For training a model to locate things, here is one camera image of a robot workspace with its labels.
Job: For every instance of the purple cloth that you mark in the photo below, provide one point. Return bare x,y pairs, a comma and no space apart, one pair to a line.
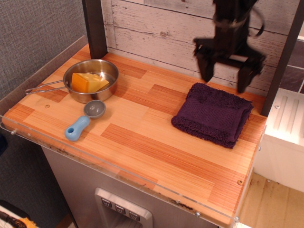
213,115

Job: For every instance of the yellow toy cheese wedge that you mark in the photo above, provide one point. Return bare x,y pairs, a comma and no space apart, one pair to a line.
87,82

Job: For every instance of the clear acrylic table guard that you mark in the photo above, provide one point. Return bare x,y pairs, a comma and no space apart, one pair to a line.
199,177

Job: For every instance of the dark left support post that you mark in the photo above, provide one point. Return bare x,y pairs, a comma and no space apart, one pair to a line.
95,28

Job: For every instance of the dark right support post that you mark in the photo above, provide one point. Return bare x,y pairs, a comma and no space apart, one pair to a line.
284,59

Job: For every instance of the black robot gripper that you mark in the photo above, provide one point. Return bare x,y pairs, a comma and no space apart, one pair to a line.
229,46

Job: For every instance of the orange black object bottom left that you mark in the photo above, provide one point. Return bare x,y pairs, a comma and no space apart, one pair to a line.
17,222

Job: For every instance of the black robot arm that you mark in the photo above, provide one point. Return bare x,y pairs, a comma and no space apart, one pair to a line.
233,10

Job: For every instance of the steel button dispenser panel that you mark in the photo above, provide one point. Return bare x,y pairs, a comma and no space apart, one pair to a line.
117,212

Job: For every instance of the dark support post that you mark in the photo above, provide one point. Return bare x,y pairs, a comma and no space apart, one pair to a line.
95,28
284,59

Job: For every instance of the blue grey measuring scoop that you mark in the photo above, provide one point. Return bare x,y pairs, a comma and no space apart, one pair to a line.
92,110

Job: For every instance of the small steel saucepan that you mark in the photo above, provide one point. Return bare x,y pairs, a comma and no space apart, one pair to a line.
103,68

